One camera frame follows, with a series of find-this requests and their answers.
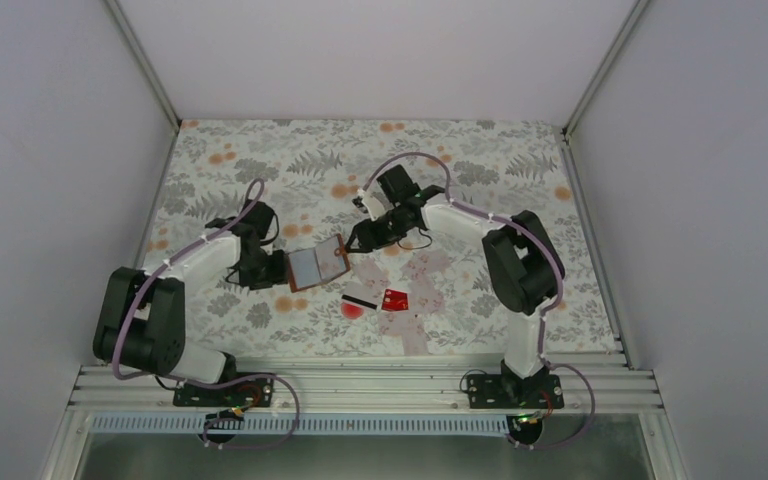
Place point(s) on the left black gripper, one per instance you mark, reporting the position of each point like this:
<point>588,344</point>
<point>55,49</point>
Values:
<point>276,276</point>

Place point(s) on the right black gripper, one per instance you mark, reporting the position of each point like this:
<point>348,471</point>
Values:
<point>368,239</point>

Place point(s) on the brown leather card holder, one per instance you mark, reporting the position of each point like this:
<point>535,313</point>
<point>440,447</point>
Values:
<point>318,265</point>

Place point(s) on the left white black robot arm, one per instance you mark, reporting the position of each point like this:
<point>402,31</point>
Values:
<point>142,322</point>

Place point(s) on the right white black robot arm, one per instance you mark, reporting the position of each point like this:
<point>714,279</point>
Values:
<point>525,271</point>

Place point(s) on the white pink card beside holder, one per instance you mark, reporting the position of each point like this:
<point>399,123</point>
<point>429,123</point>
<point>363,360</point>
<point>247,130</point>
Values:
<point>371,275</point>

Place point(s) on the red card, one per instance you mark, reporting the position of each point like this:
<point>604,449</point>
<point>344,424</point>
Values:
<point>395,301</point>

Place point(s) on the white card black stripe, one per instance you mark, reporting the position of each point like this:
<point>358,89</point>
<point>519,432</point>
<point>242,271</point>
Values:
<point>362,296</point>

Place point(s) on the floral patterned table mat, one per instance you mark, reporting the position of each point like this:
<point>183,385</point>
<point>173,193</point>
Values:
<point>312,170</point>

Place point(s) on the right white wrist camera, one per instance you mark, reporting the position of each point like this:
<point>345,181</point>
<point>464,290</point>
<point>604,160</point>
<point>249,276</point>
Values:
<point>369,204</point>

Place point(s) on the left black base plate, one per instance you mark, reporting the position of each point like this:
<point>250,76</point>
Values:
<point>244,389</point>

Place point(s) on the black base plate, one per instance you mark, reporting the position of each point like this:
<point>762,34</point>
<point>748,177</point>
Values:
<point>497,392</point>
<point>244,389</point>

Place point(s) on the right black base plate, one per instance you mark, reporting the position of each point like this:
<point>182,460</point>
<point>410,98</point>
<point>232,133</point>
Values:
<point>497,392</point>

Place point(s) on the blue slotted cable duct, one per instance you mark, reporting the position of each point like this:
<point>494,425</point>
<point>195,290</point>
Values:
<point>308,424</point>

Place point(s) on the aluminium rail frame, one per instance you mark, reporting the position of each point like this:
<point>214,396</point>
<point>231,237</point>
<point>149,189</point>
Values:
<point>363,386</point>

